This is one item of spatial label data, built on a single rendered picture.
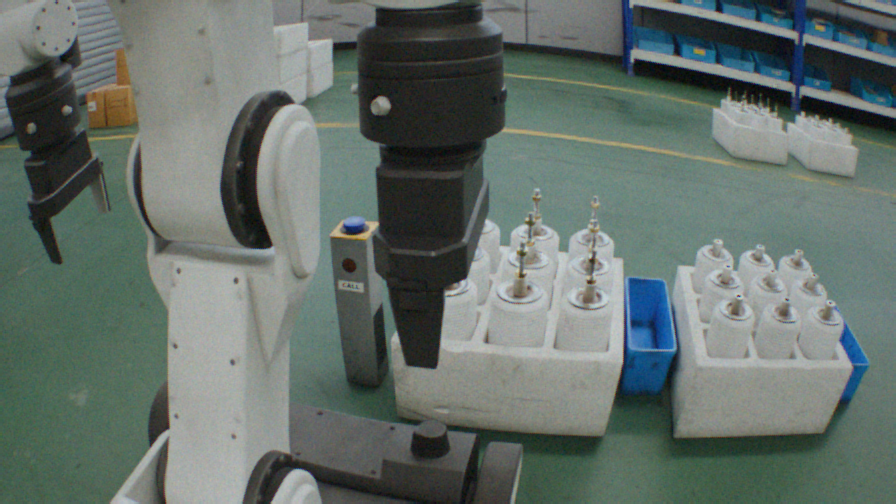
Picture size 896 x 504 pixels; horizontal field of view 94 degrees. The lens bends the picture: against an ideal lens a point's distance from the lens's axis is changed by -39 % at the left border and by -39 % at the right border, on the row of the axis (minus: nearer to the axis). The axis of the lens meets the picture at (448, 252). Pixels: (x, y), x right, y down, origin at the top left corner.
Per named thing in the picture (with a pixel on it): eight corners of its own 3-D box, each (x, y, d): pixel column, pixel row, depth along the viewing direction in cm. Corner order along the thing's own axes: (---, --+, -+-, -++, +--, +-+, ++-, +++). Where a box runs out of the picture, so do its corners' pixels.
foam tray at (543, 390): (603, 437, 106) (622, 361, 98) (397, 417, 114) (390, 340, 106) (612, 328, 141) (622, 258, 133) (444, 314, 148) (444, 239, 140)
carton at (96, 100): (110, 118, 407) (108, 84, 394) (127, 116, 402) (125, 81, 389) (89, 128, 381) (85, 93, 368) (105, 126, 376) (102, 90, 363)
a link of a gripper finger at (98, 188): (110, 214, 61) (98, 170, 58) (96, 213, 62) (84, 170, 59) (117, 207, 63) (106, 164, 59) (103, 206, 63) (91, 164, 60)
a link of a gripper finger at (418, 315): (398, 358, 42) (390, 276, 39) (448, 364, 41) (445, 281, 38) (393, 373, 40) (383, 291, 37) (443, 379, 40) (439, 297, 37)
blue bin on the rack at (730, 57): (710, 59, 506) (710, 40, 497) (741, 67, 500) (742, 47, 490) (722, 67, 462) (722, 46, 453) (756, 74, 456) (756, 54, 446)
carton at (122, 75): (158, 74, 390) (157, 39, 376) (141, 81, 368) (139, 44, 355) (133, 79, 394) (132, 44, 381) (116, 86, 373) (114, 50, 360)
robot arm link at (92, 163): (59, 224, 48) (27, 122, 41) (17, 219, 50) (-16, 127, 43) (121, 165, 58) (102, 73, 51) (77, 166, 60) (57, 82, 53)
